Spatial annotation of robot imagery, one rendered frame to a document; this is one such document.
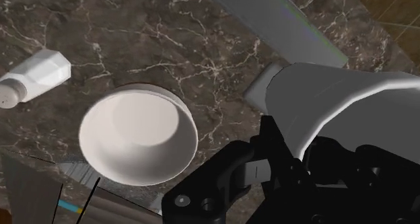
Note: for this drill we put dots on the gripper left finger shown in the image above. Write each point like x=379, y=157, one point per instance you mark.
x=210, y=180

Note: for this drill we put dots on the white bowl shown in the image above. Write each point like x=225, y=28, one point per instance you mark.
x=137, y=134

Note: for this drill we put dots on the white shaker bottle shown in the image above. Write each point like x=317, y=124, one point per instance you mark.
x=34, y=75

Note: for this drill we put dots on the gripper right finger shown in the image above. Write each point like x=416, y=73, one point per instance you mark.
x=370, y=184

